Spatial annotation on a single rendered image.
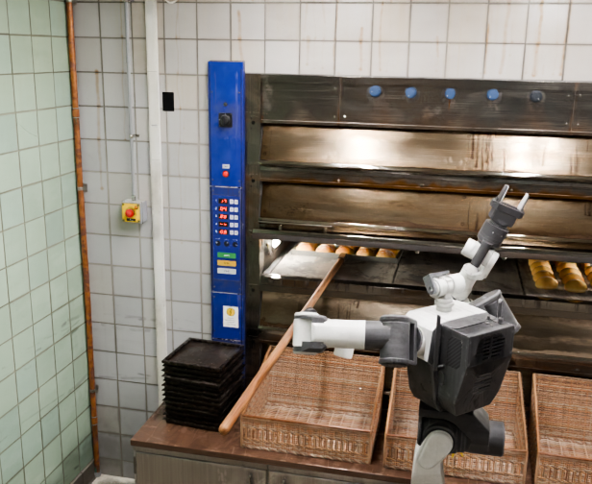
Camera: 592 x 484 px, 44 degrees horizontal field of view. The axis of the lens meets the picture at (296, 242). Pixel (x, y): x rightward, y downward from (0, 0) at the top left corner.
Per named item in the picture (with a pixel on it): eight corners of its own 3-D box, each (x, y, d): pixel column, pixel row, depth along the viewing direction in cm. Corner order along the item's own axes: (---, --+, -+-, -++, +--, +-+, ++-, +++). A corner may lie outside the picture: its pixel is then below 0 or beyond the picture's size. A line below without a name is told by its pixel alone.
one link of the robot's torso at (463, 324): (521, 410, 235) (531, 306, 226) (443, 438, 217) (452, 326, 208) (456, 375, 259) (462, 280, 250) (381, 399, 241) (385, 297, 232)
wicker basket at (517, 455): (390, 412, 338) (393, 357, 331) (516, 426, 327) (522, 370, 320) (381, 469, 292) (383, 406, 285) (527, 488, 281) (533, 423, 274)
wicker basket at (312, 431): (268, 397, 352) (268, 343, 345) (384, 411, 340) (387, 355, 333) (237, 447, 306) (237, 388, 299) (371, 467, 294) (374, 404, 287)
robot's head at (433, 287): (459, 291, 231) (452, 268, 233) (439, 295, 226) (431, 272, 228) (447, 297, 236) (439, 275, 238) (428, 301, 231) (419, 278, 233)
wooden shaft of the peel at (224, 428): (227, 437, 200) (227, 427, 199) (217, 436, 201) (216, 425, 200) (343, 263, 360) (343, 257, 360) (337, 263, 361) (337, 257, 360)
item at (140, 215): (128, 219, 346) (127, 198, 344) (147, 220, 344) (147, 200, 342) (121, 222, 339) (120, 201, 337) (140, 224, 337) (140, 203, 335)
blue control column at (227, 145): (296, 349, 553) (302, 58, 498) (317, 351, 550) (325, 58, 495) (213, 495, 371) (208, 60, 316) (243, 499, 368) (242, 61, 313)
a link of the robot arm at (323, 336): (289, 352, 220) (363, 356, 218) (292, 310, 223) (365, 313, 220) (293, 353, 232) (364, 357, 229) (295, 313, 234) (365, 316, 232)
